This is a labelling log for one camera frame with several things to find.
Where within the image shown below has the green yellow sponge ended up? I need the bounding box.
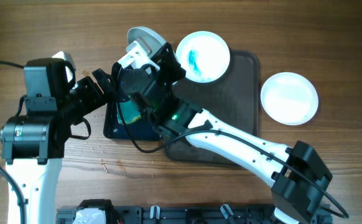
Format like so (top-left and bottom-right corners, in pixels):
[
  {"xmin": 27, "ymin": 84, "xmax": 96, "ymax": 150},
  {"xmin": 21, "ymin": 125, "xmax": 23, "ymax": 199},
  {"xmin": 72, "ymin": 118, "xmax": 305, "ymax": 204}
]
[{"xmin": 117, "ymin": 101, "xmax": 141, "ymax": 124}]

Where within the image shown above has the pale blue plate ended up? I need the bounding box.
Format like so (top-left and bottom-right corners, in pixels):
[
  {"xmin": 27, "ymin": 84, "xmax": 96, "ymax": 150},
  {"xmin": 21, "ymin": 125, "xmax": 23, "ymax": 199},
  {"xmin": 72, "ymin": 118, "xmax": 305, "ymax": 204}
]
[{"xmin": 127, "ymin": 26, "xmax": 167, "ymax": 58}]

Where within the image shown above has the white plate top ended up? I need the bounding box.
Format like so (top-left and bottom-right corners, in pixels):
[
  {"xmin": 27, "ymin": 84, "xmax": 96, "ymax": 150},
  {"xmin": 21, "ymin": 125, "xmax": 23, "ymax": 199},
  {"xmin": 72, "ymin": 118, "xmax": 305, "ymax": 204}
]
[{"xmin": 175, "ymin": 31, "xmax": 231, "ymax": 83}]

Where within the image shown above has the white plate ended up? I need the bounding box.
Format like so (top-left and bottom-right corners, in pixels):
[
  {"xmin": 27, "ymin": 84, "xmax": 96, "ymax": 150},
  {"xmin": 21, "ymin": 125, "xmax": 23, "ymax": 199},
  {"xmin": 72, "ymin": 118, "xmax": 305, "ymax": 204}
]
[
  {"xmin": 175, "ymin": 31, "xmax": 231, "ymax": 83},
  {"xmin": 260, "ymin": 72, "xmax": 319, "ymax": 126}
]

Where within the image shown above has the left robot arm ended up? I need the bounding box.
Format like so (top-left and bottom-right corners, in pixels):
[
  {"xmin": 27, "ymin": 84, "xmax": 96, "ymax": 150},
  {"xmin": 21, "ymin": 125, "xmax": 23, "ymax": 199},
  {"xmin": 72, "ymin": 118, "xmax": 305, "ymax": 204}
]
[{"xmin": 0, "ymin": 57, "xmax": 105, "ymax": 223}]

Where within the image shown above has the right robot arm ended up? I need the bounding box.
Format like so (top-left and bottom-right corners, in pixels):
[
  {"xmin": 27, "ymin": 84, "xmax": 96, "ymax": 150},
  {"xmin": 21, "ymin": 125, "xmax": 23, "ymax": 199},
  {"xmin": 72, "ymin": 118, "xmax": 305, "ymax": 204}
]
[{"xmin": 112, "ymin": 43, "xmax": 333, "ymax": 223}]

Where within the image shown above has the black water tray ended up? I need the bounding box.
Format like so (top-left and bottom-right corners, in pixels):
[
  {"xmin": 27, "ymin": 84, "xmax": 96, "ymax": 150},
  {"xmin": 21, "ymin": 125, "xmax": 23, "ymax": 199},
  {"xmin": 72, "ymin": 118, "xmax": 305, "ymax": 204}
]
[{"xmin": 103, "ymin": 103, "xmax": 161, "ymax": 141}]

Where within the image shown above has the brown serving tray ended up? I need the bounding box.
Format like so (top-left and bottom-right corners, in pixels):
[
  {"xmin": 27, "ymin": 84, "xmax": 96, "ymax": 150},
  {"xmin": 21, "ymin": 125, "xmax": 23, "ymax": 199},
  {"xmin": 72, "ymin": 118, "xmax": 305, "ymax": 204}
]
[{"xmin": 164, "ymin": 49, "xmax": 261, "ymax": 166}]

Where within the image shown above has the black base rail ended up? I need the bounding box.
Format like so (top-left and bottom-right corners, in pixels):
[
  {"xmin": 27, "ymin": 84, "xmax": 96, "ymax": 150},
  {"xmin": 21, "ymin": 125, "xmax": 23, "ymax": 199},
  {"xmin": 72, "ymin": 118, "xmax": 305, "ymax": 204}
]
[{"xmin": 55, "ymin": 198, "xmax": 333, "ymax": 224}]

